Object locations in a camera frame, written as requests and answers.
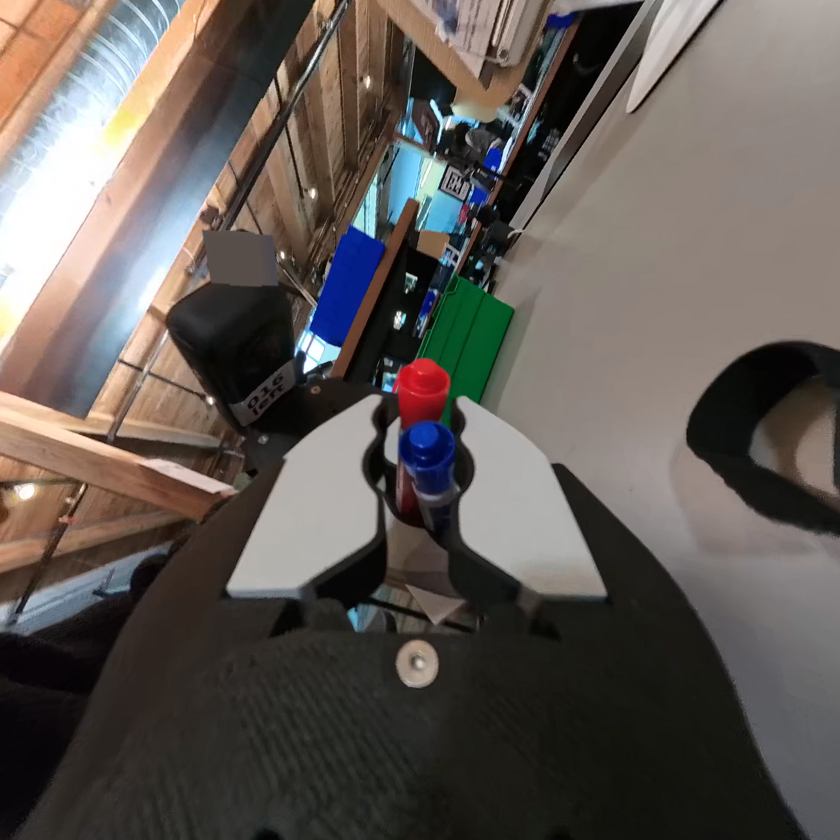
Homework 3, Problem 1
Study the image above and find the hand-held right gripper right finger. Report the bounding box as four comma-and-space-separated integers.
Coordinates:
448, 395, 609, 606

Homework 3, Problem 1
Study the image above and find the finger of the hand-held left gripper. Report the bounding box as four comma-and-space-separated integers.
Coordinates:
386, 521, 462, 599

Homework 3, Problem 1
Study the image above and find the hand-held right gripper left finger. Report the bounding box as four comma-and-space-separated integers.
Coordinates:
226, 395, 391, 602

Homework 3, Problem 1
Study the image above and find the blue dry erase marker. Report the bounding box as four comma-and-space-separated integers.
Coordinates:
398, 422, 457, 536

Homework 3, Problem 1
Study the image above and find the red dry erase marker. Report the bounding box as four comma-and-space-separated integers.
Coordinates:
394, 359, 451, 526

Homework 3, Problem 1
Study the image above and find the black hook-and-loop strap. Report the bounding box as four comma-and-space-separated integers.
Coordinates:
686, 341, 840, 536

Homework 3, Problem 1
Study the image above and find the blue screen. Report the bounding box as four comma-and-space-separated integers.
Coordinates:
314, 225, 387, 347

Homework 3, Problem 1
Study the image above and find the wooden beam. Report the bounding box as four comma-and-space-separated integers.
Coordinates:
0, 390, 238, 519

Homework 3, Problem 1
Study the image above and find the brown wooden shelf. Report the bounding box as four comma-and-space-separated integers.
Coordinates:
338, 199, 421, 382

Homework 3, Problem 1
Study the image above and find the green plastic bin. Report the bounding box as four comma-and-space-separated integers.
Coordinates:
420, 274, 515, 431

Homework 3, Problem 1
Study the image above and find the white flat pad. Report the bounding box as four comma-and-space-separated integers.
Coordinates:
625, 0, 724, 114

